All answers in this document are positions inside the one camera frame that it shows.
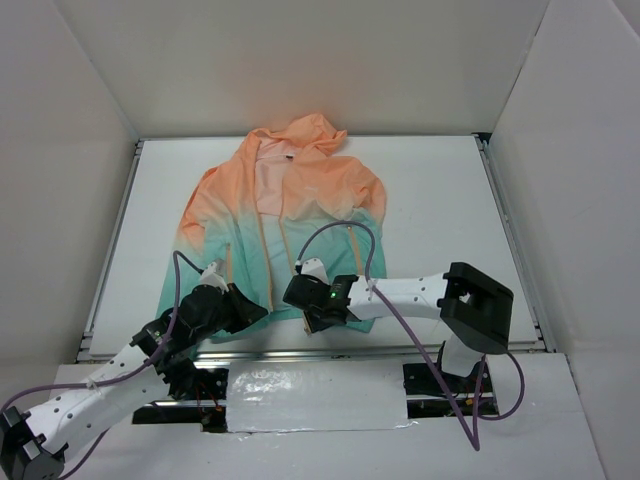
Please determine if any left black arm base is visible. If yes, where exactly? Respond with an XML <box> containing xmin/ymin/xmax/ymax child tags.
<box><xmin>166</xmin><ymin>358</ymin><xmax>229</xmax><ymax>433</ymax></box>

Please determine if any aluminium table rail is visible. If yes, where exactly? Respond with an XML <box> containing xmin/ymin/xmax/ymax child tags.
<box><xmin>192</xmin><ymin>342</ymin><xmax>546</xmax><ymax>362</ymax></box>
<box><xmin>472</xmin><ymin>132</ymin><xmax>558</xmax><ymax>353</ymax></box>
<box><xmin>74</xmin><ymin>139</ymin><xmax>145</xmax><ymax>364</ymax></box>

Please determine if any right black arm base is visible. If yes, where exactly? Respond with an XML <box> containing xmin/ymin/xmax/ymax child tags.
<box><xmin>403</xmin><ymin>363</ymin><xmax>498</xmax><ymax>419</ymax></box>

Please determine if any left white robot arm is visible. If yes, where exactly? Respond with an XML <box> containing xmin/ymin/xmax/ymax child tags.
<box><xmin>1</xmin><ymin>284</ymin><xmax>268</xmax><ymax>479</ymax></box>

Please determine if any orange and teal hooded jacket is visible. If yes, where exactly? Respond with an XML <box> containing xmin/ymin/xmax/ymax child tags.
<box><xmin>173</xmin><ymin>114</ymin><xmax>387</xmax><ymax>328</ymax></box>

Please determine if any white foil-taped cover panel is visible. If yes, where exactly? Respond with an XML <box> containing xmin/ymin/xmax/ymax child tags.
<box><xmin>226</xmin><ymin>360</ymin><xmax>412</xmax><ymax>433</ymax></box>

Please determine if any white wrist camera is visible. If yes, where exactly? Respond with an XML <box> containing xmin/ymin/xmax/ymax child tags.
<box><xmin>198</xmin><ymin>259</ymin><xmax>228</xmax><ymax>292</ymax></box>
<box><xmin>294</xmin><ymin>257</ymin><xmax>328</xmax><ymax>283</ymax></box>

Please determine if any left aluminium table rail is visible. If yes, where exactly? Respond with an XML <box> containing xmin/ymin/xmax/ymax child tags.
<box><xmin>74</xmin><ymin>139</ymin><xmax>145</xmax><ymax>364</ymax></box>

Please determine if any front aluminium table rail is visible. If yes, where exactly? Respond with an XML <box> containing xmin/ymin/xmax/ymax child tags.
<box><xmin>192</xmin><ymin>342</ymin><xmax>546</xmax><ymax>362</ymax></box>

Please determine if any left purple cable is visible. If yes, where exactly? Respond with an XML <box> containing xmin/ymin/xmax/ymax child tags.
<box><xmin>0</xmin><ymin>249</ymin><xmax>206</xmax><ymax>479</ymax></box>

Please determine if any right aluminium table rail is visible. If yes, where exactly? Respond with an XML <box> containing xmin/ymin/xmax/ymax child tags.
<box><xmin>472</xmin><ymin>132</ymin><xmax>558</xmax><ymax>353</ymax></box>

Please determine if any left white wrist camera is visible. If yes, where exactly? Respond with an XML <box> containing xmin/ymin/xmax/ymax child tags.
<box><xmin>198</xmin><ymin>259</ymin><xmax>228</xmax><ymax>292</ymax></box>

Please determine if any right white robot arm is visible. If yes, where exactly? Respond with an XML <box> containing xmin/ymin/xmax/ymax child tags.
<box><xmin>283</xmin><ymin>258</ymin><xmax>514</xmax><ymax>391</ymax></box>

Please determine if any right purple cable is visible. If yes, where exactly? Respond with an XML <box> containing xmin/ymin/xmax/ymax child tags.
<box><xmin>294</xmin><ymin>222</ymin><xmax>525</xmax><ymax>451</ymax></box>

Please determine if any purple cable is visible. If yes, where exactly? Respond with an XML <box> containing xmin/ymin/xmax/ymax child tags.
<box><xmin>0</xmin><ymin>249</ymin><xmax>206</xmax><ymax>479</ymax></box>
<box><xmin>294</xmin><ymin>222</ymin><xmax>525</xmax><ymax>451</ymax></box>

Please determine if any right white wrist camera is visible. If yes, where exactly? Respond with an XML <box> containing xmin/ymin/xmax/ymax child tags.
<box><xmin>294</xmin><ymin>257</ymin><xmax>328</xmax><ymax>283</ymax></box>

